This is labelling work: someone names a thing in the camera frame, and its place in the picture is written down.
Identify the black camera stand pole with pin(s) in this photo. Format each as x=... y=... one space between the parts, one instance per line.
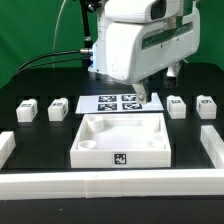
x=88 y=6

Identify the white left fence bar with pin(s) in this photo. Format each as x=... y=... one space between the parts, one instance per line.
x=7 y=145

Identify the white right fence bar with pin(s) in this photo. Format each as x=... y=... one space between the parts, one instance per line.
x=213 y=144

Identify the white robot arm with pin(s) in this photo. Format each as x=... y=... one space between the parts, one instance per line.
x=141 y=12

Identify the white square table top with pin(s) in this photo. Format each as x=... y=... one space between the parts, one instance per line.
x=137 y=140

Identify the white front fence bar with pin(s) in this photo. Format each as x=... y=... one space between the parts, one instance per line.
x=172 y=182

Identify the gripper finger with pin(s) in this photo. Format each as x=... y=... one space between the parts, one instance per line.
x=142 y=91

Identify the green backdrop curtain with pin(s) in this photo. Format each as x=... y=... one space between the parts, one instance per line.
x=29 y=28

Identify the white sheet with markers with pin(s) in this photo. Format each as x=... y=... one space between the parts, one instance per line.
x=116 y=103

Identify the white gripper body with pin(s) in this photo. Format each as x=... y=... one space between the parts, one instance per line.
x=136 y=51

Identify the white fence bar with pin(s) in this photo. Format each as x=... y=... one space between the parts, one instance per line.
x=172 y=182
x=7 y=145
x=213 y=144

